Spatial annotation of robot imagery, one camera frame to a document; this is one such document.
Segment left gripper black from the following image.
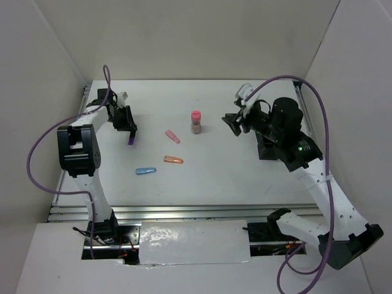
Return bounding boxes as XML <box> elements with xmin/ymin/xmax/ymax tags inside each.
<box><xmin>108</xmin><ymin>105</ymin><xmax>138</xmax><ymax>132</ymax></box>

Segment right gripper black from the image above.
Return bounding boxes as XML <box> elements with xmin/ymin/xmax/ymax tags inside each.
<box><xmin>221</xmin><ymin>103</ymin><xmax>283</xmax><ymax>143</ymax></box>

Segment purple capped black highlighter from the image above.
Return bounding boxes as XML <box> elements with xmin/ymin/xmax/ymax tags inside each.
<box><xmin>128</xmin><ymin>132</ymin><xmax>135</xmax><ymax>146</ymax></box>

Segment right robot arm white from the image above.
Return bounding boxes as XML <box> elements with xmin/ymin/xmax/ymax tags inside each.
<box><xmin>222</xmin><ymin>97</ymin><xmax>383</xmax><ymax>270</ymax></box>

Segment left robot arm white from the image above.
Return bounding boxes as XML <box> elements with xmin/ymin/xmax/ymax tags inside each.
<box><xmin>56</xmin><ymin>88</ymin><xmax>137</xmax><ymax>244</ymax></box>

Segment pink capped clear bottle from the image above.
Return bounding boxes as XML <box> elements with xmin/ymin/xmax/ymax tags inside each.
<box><xmin>190</xmin><ymin>110</ymin><xmax>202</xmax><ymax>134</ymax></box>

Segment pink translucent cap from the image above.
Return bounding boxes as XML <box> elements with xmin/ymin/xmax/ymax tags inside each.
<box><xmin>165</xmin><ymin>130</ymin><xmax>181</xmax><ymax>144</ymax></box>

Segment blue translucent cap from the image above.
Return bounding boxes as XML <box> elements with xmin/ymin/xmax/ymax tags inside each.
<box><xmin>135</xmin><ymin>167</ymin><xmax>157</xmax><ymax>175</ymax></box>

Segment black mesh pen holder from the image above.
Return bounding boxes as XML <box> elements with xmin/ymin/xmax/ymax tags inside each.
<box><xmin>256</xmin><ymin>134</ymin><xmax>279</xmax><ymax>160</ymax></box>

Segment orange translucent cap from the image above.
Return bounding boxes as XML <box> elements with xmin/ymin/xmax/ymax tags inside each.
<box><xmin>163</xmin><ymin>156</ymin><xmax>184</xmax><ymax>164</ymax></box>

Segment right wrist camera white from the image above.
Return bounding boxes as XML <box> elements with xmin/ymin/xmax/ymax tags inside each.
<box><xmin>235</xmin><ymin>83</ymin><xmax>260</xmax><ymax>110</ymax></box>

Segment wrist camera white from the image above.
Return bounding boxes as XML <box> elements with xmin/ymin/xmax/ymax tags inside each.
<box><xmin>235</xmin><ymin>83</ymin><xmax>260</xmax><ymax>110</ymax></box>
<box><xmin>117</xmin><ymin>92</ymin><xmax>128</xmax><ymax>108</ymax></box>

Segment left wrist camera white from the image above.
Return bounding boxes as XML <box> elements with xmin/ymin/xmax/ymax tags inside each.
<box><xmin>117</xmin><ymin>92</ymin><xmax>128</xmax><ymax>108</ymax></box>

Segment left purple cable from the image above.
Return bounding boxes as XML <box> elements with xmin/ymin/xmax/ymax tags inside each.
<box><xmin>26</xmin><ymin>64</ymin><xmax>111</xmax><ymax>260</ymax></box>

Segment purple cable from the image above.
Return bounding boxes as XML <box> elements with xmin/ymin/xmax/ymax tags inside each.
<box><xmin>26</xmin><ymin>64</ymin><xmax>111</xmax><ymax>260</ymax></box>
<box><xmin>244</xmin><ymin>75</ymin><xmax>335</xmax><ymax>293</ymax></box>

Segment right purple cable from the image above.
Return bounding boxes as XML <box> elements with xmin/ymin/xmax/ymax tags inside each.
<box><xmin>244</xmin><ymin>75</ymin><xmax>335</xmax><ymax>293</ymax></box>

